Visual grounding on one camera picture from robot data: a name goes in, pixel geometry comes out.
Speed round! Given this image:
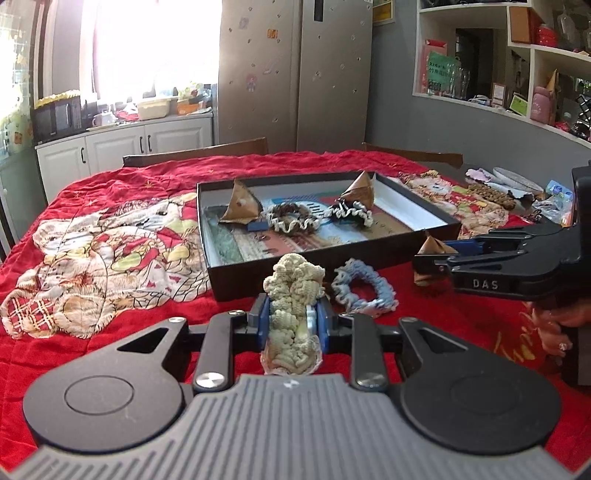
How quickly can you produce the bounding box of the clear drinking glasses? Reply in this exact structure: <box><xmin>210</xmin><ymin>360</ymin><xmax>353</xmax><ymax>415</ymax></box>
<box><xmin>445</xmin><ymin>65</ymin><xmax>472</xmax><ymax>100</ymax></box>

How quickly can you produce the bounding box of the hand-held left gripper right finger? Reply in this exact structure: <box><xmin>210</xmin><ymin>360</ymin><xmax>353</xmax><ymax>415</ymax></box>
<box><xmin>316</xmin><ymin>297</ymin><xmax>468</xmax><ymax>392</ymax></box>

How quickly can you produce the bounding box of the cream plastic container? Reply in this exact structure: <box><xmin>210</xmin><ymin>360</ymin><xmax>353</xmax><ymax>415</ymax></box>
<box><xmin>137</xmin><ymin>97</ymin><xmax>179</xmax><ymax>122</ymax></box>

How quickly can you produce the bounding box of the blue white crochet scrunchie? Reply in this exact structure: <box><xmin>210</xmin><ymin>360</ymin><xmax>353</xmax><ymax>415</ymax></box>
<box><xmin>331</xmin><ymin>258</ymin><xmax>399</xmax><ymax>319</ymax></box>

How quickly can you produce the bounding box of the red printed blanket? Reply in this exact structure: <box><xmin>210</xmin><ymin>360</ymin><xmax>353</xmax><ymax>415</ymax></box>
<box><xmin>0</xmin><ymin>150</ymin><xmax>591</xmax><ymax>462</ymax></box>

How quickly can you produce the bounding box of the brown box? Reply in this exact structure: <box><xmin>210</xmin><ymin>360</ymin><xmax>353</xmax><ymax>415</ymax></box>
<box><xmin>507</xmin><ymin>6</ymin><xmax>532</xmax><ymax>45</ymax></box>

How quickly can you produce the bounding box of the red jar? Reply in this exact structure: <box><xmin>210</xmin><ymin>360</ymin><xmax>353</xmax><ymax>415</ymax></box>
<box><xmin>535</xmin><ymin>23</ymin><xmax>560</xmax><ymax>47</ymax></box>

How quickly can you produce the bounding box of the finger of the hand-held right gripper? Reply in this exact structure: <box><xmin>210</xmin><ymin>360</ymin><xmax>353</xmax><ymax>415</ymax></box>
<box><xmin>444</xmin><ymin>224</ymin><xmax>571</xmax><ymax>257</ymax></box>
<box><xmin>412</xmin><ymin>249</ymin><xmax>532</xmax><ymax>280</ymax></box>

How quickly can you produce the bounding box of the black microwave oven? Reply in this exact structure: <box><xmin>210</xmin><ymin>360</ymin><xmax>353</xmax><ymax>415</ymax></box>
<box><xmin>31</xmin><ymin>96</ymin><xmax>84</xmax><ymax>144</ymax></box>

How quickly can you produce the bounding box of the green printed card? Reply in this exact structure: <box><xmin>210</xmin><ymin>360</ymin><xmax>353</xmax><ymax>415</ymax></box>
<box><xmin>424</xmin><ymin>39</ymin><xmax>456</xmax><ymax>96</ymax></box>

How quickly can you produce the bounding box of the black white crochet scrunchie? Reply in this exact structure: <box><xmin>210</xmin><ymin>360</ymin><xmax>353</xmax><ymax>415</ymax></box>
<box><xmin>325</xmin><ymin>197</ymin><xmax>375</xmax><ymax>228</ymax></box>

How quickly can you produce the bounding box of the person's right hand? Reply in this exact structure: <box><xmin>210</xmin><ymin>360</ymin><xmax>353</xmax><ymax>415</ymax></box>
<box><xmin>523</xmin><ymin>302</ymin><xmax>574</xmax><ymax>357</ymax></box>

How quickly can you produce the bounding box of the cream crochet scrunchie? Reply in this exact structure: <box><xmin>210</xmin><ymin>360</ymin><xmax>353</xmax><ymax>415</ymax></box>
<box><xmin>260</xmin><ymin>252</ymin><xmax>327</xmax><ymax>376</ymax></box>

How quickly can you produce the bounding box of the white wall shelf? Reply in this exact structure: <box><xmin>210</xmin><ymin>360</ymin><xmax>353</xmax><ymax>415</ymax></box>
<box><xmin>412</xmin><ymin>0</ymin><xmax>591</xmax><ymax>149</ymax></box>

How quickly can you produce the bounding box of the white kitchen cabinet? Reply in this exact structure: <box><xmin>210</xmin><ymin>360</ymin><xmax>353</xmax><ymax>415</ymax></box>
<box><xmin>35</xmin><ymin>115</ymin><xmax>214</xmax><ymax>204</ymax></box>

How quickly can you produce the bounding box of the beige refrigerator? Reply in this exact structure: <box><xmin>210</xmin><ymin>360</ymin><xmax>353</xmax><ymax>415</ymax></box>
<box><xmin>216</xmin><ymin>0</ymin><xmax>373</xmax><ymax>153</ymax></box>

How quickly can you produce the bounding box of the brown white crochet scrunchie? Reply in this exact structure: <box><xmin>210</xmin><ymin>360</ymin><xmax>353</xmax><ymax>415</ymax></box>
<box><xmin>266</xmin><ymin>202</ymin><xmax>322</xmax><ymax>234</ymax></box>

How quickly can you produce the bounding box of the white round plate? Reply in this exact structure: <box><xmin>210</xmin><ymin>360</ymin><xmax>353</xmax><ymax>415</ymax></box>
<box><xmin>492</xmin><ymin>167</ymin><xmax>546</xmax><ymax>193</ymax></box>

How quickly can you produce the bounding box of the wooden beaded mat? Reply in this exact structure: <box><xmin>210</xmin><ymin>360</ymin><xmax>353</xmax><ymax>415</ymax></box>
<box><xmin>468</xmin><ymin>182</ymin><xmax>516</xmax><ymax>209</ymax></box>

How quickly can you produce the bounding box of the brown pyramid paper packet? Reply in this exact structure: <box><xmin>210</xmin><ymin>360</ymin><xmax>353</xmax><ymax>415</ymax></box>
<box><xmin>341</xmin><ymin>170</ymin><xmax>376</xmax><ymax>209</ymax></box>
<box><xmin>219</xmin><ymin>178</ymin><xmax>264</xmax><ymax>226</ymax></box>
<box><xmin>414</xmin><ymin>234</ymin><xmax>461</xmax><ymax>287</ymax></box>

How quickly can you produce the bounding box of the black shallow cardboard box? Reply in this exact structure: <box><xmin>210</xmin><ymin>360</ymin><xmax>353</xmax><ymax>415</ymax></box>
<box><xmin>197</xmin><ymin>171</ymin><xmax>462</xmax><ymax>304</ymax></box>

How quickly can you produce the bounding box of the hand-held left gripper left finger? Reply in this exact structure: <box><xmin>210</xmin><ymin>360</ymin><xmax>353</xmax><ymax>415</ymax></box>
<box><xmin>115</xmin><ymin>294</ymin><xmax>271</xmax><ymax>393</ymax></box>

